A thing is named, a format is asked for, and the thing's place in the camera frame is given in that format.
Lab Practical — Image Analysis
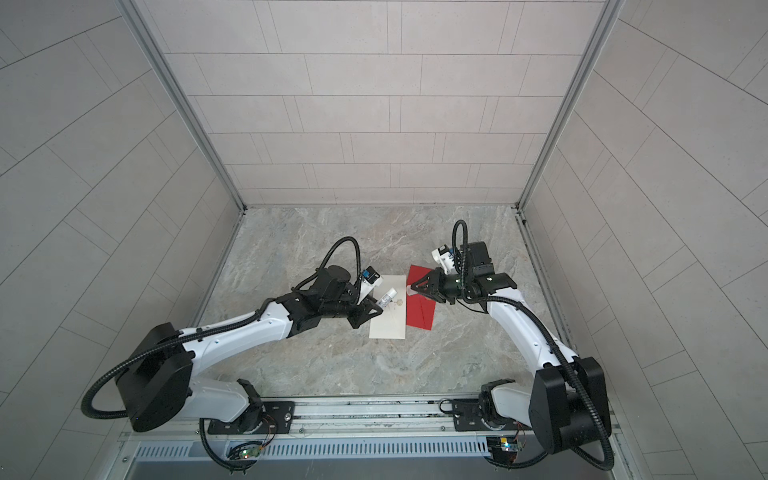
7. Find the silver right corner post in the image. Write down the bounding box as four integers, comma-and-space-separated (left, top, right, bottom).
517, 0, 624, 212

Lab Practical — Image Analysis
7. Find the white glue stick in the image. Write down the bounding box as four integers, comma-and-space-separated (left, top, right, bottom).
377, 288, 397, 309

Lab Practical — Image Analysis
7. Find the red paper envelope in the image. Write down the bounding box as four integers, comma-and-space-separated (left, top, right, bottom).
406, 265, 436, 331

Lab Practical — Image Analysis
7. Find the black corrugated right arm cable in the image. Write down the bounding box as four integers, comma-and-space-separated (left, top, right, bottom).
451, 219, 616, 472

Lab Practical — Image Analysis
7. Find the cream paper envelope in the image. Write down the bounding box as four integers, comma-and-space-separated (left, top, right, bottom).
369, 275, 407, 340

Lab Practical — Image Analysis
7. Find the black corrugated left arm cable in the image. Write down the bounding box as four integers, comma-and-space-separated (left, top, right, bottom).
80, 235, 364, 472

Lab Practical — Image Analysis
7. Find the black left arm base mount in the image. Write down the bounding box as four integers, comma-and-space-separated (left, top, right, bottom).
207, 401, 296, 435

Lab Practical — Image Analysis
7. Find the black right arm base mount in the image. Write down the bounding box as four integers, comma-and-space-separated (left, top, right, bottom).
438, 399, 531, 432

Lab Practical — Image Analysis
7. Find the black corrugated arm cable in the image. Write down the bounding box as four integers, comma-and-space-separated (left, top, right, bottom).
451, 219, 616, 472
80, 235, 364, 472

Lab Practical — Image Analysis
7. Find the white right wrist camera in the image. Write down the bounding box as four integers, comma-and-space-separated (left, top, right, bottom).
431, 245, 457, 275

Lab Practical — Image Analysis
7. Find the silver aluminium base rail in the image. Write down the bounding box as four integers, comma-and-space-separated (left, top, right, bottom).
106, 394, 612, 479

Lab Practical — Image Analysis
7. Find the green circuit board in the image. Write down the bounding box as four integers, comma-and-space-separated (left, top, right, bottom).
227, 441, 264, 461
486, 436, 524, 465

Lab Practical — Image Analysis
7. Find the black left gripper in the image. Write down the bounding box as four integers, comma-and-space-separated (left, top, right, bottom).
319, 286, 387, 331

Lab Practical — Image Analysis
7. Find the silver aluminium corner post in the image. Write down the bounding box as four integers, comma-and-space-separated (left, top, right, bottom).
116, 0, 247, 214

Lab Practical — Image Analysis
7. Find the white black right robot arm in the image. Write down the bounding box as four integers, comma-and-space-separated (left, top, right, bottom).
411, 242, 614, 470

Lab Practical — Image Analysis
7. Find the right green circuit board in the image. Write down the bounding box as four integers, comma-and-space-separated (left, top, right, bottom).
486, 436, 524, 465

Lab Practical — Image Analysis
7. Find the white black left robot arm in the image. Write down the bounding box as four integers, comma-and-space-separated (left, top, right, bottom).
116, 265, 383, 433

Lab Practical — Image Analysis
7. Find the left green circuit board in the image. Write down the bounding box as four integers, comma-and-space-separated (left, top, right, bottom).
227, 441, 264, 461

